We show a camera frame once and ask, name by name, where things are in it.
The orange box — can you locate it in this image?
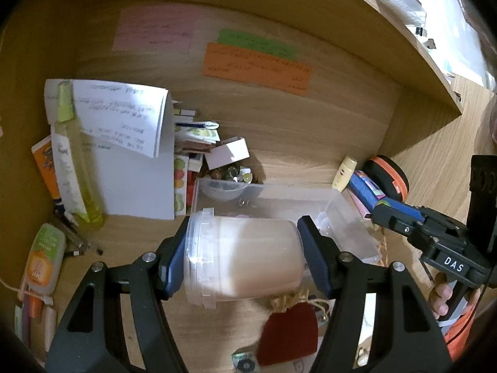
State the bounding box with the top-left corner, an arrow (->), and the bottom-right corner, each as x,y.
32,135 -> 63,206

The clear plastic storage bin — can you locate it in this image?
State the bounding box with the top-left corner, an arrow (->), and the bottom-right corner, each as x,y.
192,179 -> 383,276

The person's right forearm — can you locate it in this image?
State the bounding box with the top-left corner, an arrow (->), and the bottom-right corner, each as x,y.
443,303 -> 479,362

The wooden desktop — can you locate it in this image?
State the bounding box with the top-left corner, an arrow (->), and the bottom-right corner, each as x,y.
0,85 -> 494,373

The cream highlighter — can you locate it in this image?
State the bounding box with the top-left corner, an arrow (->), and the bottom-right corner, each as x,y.
43,305 -> 58,352

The red pouch with gold bell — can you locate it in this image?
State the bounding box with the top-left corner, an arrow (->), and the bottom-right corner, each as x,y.
256,293 -> 331,366

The fruit sticker sheet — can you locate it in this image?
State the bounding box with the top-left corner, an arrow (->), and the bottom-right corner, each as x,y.
173,154 -> 192,215

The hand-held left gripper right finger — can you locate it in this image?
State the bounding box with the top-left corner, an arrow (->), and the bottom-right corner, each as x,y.
297,214 -> 455,373

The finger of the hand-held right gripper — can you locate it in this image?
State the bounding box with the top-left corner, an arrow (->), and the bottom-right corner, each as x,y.
371,201 -> 430,242

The cream lotion tube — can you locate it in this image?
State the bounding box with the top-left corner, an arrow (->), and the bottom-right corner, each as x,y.
331,155 -> 358,192

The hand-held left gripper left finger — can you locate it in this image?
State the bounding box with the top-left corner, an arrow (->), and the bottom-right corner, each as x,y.
44,215 -> 191,373

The yellow-green spray bottle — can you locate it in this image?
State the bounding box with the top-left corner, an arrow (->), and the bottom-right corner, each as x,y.
52,81 -> 106,229

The small white cardboard box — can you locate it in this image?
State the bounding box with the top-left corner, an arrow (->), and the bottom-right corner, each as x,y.
204,137 -> 250,170

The folded white handwritten paper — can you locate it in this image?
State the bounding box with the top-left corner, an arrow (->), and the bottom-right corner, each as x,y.
72,80 -> 169,159

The translucent plastic jar with lid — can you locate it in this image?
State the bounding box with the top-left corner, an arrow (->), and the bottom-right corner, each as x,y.
183,208 -> 313,311

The person's right hand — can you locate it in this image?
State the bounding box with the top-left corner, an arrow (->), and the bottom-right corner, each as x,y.
429,273 -> 454,319

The white paper sheet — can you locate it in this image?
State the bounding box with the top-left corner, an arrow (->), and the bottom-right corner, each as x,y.
44,79 -> 176,221

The small packet with black disc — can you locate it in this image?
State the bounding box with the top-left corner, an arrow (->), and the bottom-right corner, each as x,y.
232,351 -> 260,373

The clear plastic lidded box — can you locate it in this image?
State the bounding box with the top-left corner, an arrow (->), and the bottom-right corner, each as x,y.
365,0 -> 428,28

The black and orange round case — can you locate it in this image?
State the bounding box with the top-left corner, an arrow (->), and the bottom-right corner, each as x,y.
363,155 -> 410,203

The blue zip pouch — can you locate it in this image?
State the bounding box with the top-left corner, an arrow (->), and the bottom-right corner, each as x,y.
347,170 -> 404,218

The pink paper note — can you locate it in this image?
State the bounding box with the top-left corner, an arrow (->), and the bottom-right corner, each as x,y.
112,6 -> 199,54

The orange paper note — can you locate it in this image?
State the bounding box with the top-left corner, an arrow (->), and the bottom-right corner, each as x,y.
201,43 -> 313,96

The stack of cards and packets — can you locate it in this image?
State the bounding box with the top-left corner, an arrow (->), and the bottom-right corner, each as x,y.
173,101 -> 220,172

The green paper note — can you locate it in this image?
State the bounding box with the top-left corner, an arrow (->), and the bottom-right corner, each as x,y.
217,28 -> 299,61

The small clear bowl of beads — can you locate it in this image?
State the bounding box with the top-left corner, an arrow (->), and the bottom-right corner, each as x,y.
199,165 -> 253,203

